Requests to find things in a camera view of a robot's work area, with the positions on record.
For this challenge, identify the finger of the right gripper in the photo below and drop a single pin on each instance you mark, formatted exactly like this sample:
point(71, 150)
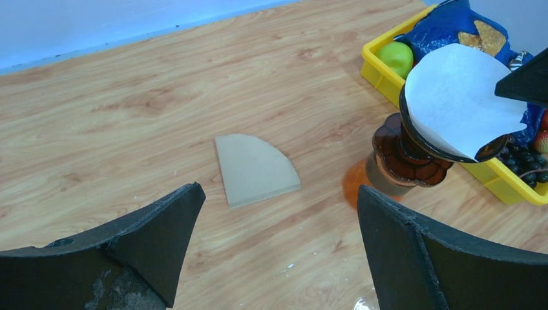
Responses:
point(527, 80)

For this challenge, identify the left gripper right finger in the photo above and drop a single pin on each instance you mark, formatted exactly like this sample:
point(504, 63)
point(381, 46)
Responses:
point(417, 262)

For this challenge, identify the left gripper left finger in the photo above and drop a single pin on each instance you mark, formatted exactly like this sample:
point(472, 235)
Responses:
point(132, 262)

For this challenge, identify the white paper coffee filter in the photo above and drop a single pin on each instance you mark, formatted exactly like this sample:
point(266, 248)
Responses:
point(451, 101)

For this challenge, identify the brown plastic coffee dripper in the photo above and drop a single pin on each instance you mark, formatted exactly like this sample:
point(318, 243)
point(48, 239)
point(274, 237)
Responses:
point(410, 160)

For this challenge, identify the brown paper coffee filter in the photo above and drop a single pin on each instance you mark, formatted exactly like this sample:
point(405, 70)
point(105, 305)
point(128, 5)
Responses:
point(253, 170)

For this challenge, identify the red apples cluster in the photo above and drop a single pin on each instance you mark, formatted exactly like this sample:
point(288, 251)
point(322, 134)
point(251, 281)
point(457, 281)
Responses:
point(540, 140)

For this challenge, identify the clear glass beaker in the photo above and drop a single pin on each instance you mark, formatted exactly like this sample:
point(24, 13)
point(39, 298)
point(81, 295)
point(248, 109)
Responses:
point(362, 304)

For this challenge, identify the dark grape bunch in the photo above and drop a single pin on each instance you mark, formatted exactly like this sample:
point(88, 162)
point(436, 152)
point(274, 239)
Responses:
point(525, 162)

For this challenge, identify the blue chips bag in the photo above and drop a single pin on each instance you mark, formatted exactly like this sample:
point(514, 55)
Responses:
point(455, 22)

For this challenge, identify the yellow plastic tray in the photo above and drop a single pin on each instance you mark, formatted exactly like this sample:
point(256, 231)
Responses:
point(492, 174)

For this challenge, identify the green lime upper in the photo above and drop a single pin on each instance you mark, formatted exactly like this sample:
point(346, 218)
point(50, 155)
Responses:
point(397, 56)

